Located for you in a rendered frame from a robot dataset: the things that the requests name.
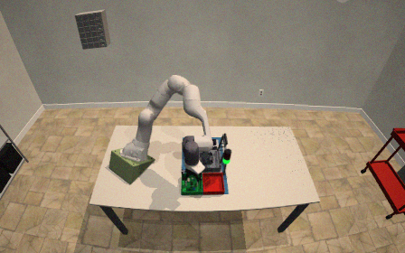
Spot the red open-top bin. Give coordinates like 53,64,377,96
202,173,225,195

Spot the green bin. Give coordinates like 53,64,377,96
182,175,203,195

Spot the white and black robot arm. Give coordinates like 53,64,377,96
120,75,213,174

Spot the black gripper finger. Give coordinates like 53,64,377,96
181,170,190,186
193,173,202,186

